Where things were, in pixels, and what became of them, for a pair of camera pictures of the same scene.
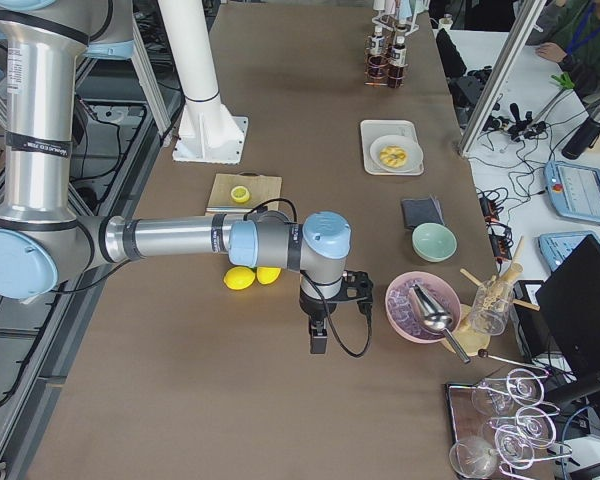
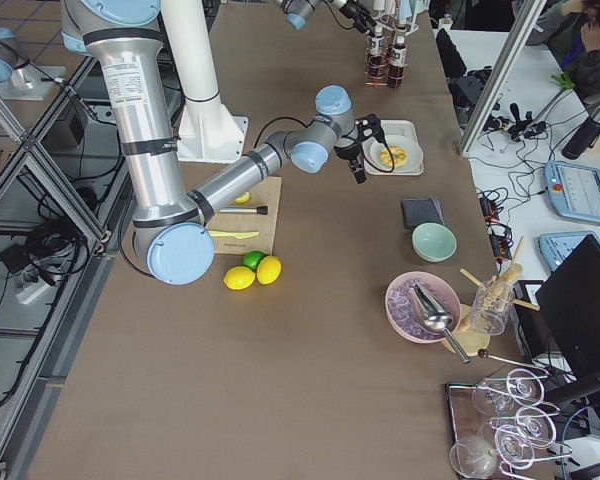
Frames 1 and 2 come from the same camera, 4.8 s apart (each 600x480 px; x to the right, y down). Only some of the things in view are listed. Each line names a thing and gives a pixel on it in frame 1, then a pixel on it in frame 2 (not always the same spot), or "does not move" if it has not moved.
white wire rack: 399,15 does not move
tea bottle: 397,63 does not move
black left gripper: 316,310 -> 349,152
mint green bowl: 434,242 does not move
